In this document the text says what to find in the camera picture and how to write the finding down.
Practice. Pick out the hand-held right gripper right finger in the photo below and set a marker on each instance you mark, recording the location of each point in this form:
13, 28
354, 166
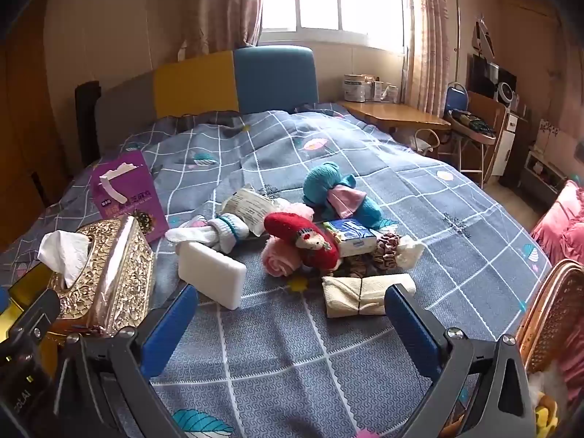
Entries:
410, 328

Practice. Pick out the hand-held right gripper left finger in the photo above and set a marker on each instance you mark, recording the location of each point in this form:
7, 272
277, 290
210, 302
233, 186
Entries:
169, 328

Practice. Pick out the pink towel blue band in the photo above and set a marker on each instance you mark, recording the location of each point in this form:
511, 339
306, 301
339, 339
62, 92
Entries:
280, 260

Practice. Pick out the white foam block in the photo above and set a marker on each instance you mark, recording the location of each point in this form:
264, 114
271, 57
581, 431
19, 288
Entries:
210, 273

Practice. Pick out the beige rolled cloth black band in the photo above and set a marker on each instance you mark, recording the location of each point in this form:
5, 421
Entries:
346, 296

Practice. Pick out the gold embossed tissue box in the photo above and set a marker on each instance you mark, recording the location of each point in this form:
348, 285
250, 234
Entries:
114, 273

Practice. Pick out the white tissue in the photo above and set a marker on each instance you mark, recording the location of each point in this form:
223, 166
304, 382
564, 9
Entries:
61, 251

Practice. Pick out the blue white tissue pack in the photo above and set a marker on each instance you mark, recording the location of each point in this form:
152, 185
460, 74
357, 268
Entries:
353, 239

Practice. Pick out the grey checkered leaf-print blanket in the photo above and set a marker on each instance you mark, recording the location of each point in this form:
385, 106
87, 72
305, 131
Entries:
273, 351

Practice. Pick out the white socks teal stripe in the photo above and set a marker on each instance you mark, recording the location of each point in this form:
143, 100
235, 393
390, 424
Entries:
219, 232

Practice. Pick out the purple cardboard box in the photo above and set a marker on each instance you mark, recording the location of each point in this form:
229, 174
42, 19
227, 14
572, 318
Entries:
137, 191

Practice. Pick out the clear packet white label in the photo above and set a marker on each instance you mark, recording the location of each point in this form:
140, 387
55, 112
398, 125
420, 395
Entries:
251, 207

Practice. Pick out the yellow plush toy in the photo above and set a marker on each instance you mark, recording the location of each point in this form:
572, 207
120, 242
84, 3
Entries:
545, 413

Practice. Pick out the pink fluffy cloth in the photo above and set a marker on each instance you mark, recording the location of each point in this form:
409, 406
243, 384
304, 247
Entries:
296, 210

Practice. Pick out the teal fleece cloth pink band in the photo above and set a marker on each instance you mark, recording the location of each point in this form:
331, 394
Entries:
324, 182

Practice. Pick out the pink ruffled cloth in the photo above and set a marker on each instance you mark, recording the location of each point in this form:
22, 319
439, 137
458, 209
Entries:
563, 228

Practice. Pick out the round-backed metal chair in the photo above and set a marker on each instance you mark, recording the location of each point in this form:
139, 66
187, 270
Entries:
426, 141

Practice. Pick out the white cabinet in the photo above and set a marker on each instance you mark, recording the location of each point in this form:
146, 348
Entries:
504, 146

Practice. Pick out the wooden wardrobe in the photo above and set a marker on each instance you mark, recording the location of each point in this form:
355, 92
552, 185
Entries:
27, 123

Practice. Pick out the blue folding chair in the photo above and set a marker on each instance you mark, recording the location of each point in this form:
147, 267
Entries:
472, 123

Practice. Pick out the wooden desk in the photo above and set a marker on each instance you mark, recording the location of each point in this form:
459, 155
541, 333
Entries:
397, 114

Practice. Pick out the clear plastic container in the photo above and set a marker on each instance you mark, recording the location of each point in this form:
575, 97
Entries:
390, 92

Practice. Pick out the grey yellow blue headboard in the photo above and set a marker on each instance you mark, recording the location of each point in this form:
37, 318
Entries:
191, 86

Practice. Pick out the pink patterned curtain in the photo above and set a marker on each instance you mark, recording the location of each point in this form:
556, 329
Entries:
223, 4
429, 54

